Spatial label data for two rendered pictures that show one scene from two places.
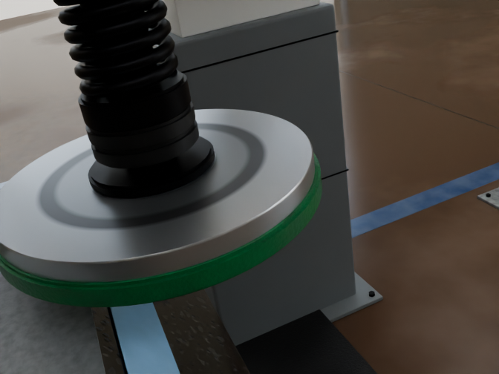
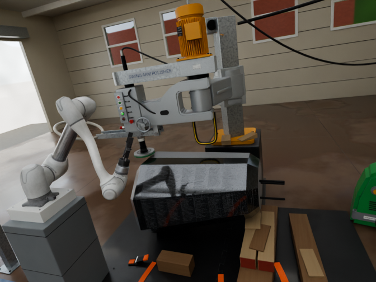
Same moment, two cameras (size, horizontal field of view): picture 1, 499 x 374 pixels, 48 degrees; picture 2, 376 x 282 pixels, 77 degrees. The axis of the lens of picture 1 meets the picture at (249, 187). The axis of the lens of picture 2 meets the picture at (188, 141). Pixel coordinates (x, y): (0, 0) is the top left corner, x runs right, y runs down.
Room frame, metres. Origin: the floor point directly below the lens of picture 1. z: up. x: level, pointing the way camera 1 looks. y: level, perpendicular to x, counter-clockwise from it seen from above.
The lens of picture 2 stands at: (1.82, 1.90, 1.69)
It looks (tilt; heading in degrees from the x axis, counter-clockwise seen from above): 18 degrees down; 220
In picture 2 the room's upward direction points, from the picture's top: 9 degrees counter-clockwise
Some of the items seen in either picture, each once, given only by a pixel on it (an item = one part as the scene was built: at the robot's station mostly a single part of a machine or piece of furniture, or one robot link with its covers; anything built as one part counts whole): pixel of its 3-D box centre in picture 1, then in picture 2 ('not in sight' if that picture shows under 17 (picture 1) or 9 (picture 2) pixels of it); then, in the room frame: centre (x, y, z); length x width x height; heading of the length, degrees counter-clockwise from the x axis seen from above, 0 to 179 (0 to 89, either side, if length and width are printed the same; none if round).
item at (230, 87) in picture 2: not in sight; (221, 88); (-0.41, 0.62, 1.36); 0.74 x 0.34 x 0.25; 4
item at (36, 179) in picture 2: not in sight; (34, 179); (1.32, 0.01, 1.05); 0.18 x 0.16 x 0.22; 28
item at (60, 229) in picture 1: (155, 175); (144, 151); (0.34, 0.06, 0.87); 0.21 x 0.21 x 0.01
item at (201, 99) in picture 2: not in sight; (201, 99); (0.04, 0.65, 1.34); 0.19 x 0.19 x 0.20
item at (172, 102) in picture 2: not in sight; (173, 107); (0.17, 0.42, 1.30); 0.74 x 0.23 x 0.49; 117
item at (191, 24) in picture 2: not in sight; (192, 33); (0.06, 0.66, 1.90); 0.31 x 0.28 x 0.40; 27
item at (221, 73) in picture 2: not in sight; (229, 85); (-0.61, 0.60, 1.35); 0.35 x 0.35 x 0.41
